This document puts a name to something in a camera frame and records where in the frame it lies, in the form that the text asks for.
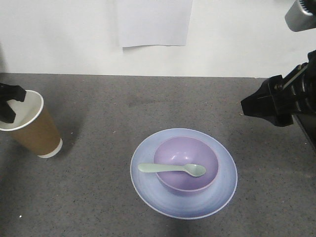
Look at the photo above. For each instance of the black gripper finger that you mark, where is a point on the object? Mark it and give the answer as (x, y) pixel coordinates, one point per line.
(269, 102)
(12, 92)
(7, 115)

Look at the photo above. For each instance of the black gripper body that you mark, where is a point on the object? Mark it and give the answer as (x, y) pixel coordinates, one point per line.
(300, 88)

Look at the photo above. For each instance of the brown paper cup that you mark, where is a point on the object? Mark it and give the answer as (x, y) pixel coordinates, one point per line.
(33, 126)

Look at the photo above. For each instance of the mint green plastic spoon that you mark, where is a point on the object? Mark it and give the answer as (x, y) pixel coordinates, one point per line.
(194, 170)

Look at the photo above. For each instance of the light blue plastic plate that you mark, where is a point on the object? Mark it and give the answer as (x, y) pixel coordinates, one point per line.
(176, 204)

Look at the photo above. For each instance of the white paper sheet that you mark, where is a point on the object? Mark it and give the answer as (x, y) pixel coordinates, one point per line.
(153, 22)

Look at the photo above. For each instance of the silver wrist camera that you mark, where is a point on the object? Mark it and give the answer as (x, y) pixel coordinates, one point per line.
(301, 16)

